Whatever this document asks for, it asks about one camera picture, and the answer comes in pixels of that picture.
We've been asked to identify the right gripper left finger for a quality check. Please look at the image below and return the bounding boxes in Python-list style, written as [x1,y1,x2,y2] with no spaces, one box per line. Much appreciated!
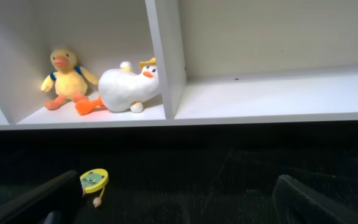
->
[0,170,84,224]

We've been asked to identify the yellow rattle drum toy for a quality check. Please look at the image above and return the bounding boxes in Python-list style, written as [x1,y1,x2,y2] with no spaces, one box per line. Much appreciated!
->
[79,168,109,208]

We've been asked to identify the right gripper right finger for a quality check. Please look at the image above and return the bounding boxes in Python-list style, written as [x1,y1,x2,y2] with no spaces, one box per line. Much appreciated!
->
[272,174,358,224]

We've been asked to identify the yellow plush duck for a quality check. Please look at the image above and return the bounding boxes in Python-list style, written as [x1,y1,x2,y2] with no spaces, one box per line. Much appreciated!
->
[40,47,100,111]

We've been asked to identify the white shelf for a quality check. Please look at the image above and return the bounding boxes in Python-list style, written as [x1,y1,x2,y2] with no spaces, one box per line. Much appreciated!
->
[0,0,358,131]

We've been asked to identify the white plush duck with hat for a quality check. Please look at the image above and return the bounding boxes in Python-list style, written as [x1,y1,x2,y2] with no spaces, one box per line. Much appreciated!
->
[75,57,161,116]

